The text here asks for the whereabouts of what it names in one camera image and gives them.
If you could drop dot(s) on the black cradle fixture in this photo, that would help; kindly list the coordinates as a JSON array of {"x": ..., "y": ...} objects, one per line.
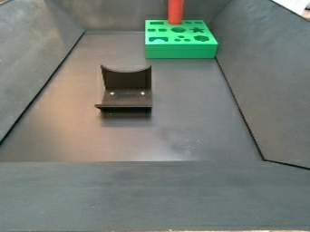
[{"x": 127, "y": 89}]

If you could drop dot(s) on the green shape sorter block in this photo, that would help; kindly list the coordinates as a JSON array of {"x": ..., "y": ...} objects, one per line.
[{"x": 187, "y": 40}]

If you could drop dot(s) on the red oval cylinder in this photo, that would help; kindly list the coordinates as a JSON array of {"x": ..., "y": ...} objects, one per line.
[{"x": 175, "y": 11}]

